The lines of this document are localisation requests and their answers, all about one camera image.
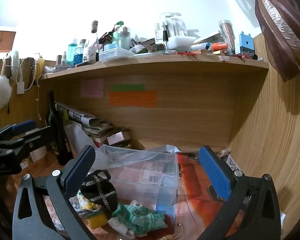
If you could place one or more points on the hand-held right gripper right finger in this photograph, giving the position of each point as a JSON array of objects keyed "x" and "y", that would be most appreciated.
[{"x": 215, "y": 173}]

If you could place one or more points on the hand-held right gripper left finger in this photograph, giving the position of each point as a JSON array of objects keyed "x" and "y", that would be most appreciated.
[{"x": 78, "y": 172}]

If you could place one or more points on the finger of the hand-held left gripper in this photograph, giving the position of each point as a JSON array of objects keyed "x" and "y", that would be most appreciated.
[
  {"x": 22, "y": 127},
  {"x": 32, "y": 140}
]

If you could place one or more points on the clear plastic storage box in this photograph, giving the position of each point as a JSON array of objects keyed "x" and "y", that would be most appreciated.
[{"x": 145, "y": 177}]

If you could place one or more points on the green white knitted cloth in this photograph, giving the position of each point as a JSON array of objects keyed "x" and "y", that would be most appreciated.
[{"x": 140, "y": 217}]

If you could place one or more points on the orange printed magazine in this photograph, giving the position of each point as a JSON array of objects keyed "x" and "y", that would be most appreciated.
[{"x": 202, "y": 187}]

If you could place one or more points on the dark wine bottle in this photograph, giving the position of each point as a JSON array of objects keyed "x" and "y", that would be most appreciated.
[{"x": 58, "y": 135}]

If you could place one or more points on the white fluffy puff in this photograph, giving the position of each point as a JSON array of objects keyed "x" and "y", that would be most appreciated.
[{"x": 0, "y": 92}]

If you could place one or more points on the stack of newspapers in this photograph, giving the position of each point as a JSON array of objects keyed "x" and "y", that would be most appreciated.
[{"x": 90, "y": 125}]

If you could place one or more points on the yellow sponge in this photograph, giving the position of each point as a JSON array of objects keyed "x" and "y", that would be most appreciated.
[{"x": 97, "y": 218}]

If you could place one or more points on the small pink cardboard box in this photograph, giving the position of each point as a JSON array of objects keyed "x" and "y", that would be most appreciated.
[{"x": 118, "y": 138}]

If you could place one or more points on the clear plastic bag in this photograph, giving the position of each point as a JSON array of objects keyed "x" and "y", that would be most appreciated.
[{"x": 130, "y": 155}]

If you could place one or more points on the dark patterned headband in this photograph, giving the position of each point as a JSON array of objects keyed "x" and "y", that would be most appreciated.
[{"x": 31, "y": 72}]

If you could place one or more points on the white fluffy headband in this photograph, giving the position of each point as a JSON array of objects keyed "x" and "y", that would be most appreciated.
[{"x": 15, "y": 63}]

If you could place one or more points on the white sock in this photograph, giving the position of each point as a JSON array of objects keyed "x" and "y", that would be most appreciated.
[{"x": 118, "y": 226}]

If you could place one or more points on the wooden desk shelf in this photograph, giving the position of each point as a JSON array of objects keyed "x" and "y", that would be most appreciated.
[{"x": 190, "y": 110}]

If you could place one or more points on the pink sticky note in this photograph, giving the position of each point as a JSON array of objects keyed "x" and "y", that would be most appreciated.
[{"x": 92, "y": 88}]

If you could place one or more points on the small white spray bottle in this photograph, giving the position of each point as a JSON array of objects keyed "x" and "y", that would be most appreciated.
[{"x": 64, "y": 58}]

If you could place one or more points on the teal liquid bottle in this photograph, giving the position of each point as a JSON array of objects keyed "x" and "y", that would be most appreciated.
[{"x": 72, "y": 52}]

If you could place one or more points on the orange sticky note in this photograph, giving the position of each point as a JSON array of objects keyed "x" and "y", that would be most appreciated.
[{"x": 133, "y": 99}]

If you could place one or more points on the blue beads jar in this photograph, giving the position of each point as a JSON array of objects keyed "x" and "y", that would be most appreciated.
[{"x": 78, "y": 53}]

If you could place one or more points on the green sticky note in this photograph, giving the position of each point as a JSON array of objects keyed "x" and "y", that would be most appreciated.
[{"x": 127, "y": 87}]

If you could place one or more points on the white printed mug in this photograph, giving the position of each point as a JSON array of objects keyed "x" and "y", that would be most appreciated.
[{"x": 90, "y": 54}]

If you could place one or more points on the clear bottle with cork cap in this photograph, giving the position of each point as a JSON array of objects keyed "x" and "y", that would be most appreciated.
[{"x": 95, "y": 33}]

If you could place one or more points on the white plastic lidded container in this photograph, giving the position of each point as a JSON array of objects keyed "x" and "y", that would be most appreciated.
[{"x": 116, "y": 54}]

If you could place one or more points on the light blue cream jar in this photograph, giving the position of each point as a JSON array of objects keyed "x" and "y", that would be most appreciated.
[{"x": 111, "y": 47}]

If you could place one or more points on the orange tube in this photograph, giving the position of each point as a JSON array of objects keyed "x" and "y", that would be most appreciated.
[{"x": 218, "y": 46}]

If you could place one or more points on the blue plastic box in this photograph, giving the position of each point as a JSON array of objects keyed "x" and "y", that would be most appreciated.
[{"x": 246, "y": 43}]

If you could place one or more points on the green pump bottle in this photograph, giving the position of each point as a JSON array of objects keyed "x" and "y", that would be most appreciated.
[{"x": 118, "y": 32}]

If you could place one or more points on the pale green toner bottle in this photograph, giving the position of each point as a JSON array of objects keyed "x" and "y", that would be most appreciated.
[{"x": 124, "y": 38}]

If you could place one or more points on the white rectangular tray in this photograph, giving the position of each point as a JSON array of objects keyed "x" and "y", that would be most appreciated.
[{"x": 182, "y": 42}]

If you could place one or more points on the dark glass perfume bottle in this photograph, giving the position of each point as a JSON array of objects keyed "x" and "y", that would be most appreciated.
[{"x": 135, "y": 44}]

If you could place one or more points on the black cap glass vial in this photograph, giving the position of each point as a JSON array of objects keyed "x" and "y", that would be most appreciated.
[{"x": 165, "y": 42}]

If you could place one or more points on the clear cylinder jar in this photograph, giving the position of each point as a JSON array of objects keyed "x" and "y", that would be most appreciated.
[{"x": 226, "y": 33}]

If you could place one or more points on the brown hanging bag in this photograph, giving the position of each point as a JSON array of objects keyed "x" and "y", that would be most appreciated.
[{"x": 280, "y": 30}]

